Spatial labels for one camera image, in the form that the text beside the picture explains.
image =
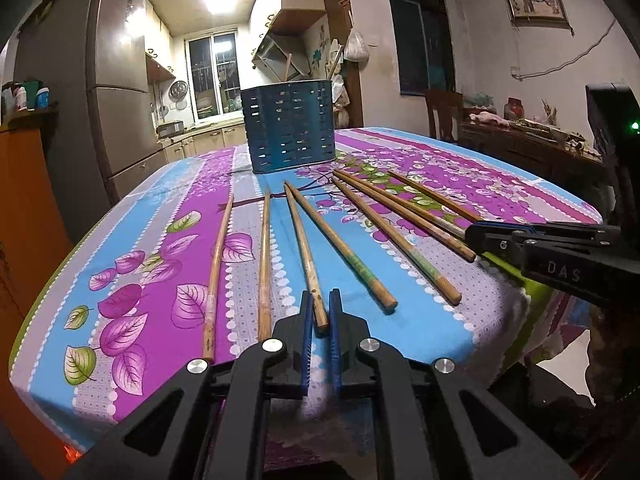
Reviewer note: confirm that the hanging metal strainer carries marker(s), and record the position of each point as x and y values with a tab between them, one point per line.
178	95

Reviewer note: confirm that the metal range hood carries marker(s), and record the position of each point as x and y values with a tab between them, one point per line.
280	55

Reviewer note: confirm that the metal pot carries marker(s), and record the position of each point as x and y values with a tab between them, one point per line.
170	129

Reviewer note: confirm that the white plastic bag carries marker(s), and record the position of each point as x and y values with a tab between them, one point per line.
356	47

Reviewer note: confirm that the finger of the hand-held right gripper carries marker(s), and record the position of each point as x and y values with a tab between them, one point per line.
565	234
492	242

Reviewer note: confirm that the floral purple blue tablecloth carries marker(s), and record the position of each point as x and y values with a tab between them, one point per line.
150	220

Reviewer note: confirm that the dark wooden side table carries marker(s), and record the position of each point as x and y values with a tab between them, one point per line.
525	152

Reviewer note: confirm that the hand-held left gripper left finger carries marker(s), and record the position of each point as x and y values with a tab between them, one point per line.
304	345

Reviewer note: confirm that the orange wooden cabinet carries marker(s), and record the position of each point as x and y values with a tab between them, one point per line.
25	210

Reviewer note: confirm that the kitchen window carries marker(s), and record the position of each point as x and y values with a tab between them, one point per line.
212	75

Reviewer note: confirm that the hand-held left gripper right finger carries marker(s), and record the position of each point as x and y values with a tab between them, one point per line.
335	350

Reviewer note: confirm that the silver refrigerator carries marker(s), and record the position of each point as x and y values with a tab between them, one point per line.
75	85

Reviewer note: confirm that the blue perforated utensil holder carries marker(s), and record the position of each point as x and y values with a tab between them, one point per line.
287	127

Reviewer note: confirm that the pink cloth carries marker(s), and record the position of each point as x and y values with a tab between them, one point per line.
487	118

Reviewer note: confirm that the wooden chair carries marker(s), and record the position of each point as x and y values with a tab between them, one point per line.
442	115

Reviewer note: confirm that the red jar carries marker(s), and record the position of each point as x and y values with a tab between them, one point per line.
514	109

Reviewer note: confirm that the dark curtained window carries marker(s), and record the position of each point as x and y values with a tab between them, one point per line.
420	35

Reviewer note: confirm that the kitchen counter cabinets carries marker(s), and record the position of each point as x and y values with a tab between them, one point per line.
210	141

